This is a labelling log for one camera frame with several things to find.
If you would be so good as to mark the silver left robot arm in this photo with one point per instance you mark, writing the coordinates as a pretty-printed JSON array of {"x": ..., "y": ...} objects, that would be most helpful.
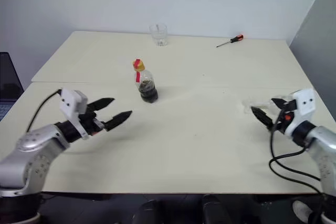
[{"x": 31, "y": 140}]

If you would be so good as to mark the yellow bottle cap red tape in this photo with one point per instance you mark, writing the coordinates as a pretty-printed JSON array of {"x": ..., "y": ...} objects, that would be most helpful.
[{"x": 138, "y": 64}]

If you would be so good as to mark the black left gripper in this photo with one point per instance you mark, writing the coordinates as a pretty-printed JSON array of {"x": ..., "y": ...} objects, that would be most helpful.
[{"x": 89, "y": 124}]

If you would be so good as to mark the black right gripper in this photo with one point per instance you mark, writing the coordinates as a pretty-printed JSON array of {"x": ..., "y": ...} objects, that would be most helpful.
[{"x": 283, "y": 124}]

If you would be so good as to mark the dark rounded shape under table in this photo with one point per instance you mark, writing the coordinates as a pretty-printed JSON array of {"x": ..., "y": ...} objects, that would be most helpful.
[
  {"x": 214, "y": 209},
  {"x": 147, "y": 212}
]

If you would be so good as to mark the dark open laptop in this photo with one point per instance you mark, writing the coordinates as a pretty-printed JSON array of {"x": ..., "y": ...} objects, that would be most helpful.
[{"x": 9, "y": 82}]

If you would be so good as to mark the clear glass tumbler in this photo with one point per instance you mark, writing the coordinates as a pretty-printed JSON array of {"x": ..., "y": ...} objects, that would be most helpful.
[{"x": 158, "y": 35}]

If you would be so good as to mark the white shoe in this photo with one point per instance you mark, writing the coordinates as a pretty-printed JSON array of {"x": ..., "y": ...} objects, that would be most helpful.
[{"x": 302, "y": 211}]

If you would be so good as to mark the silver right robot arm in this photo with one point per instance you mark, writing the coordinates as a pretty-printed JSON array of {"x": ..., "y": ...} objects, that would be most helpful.
[{"x": 323, "y": 142}]

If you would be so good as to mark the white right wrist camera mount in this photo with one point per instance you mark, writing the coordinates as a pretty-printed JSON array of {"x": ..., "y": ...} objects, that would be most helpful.
[{"x": 304, "y": 103}]

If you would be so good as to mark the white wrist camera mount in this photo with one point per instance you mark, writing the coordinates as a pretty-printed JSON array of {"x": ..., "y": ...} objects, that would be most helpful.
[
  {"x": 304, "y": 103},
  {"x": 69, "y": 102}
]

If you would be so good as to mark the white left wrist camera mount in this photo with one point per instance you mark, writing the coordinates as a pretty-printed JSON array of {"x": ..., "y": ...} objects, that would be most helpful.
[{"x": 69, "y": 102}]

